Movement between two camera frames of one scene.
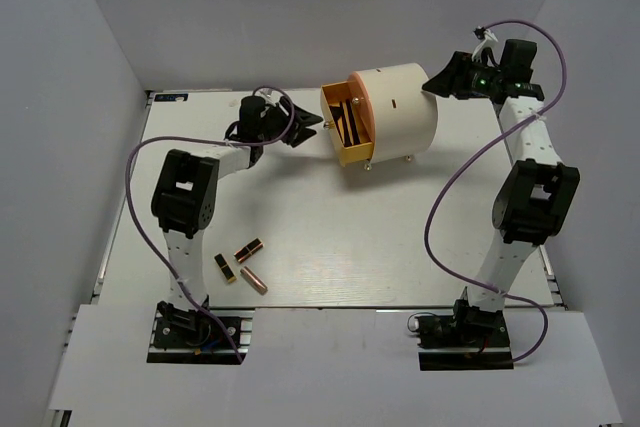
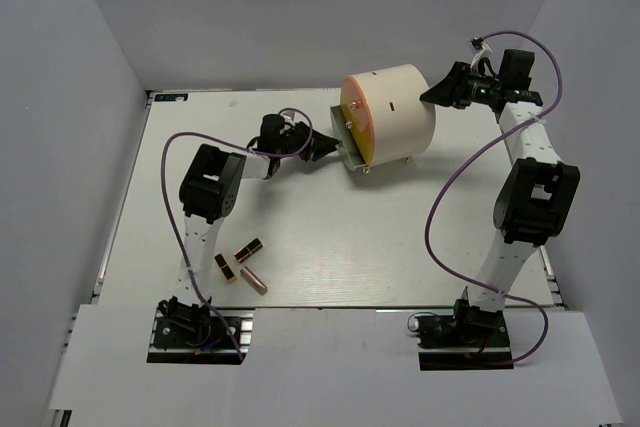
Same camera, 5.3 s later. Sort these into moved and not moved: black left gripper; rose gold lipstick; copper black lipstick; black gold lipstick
Moved: black left gripper
Not moved: copper black lipstick; rose gold lipstick; black gold lipstick
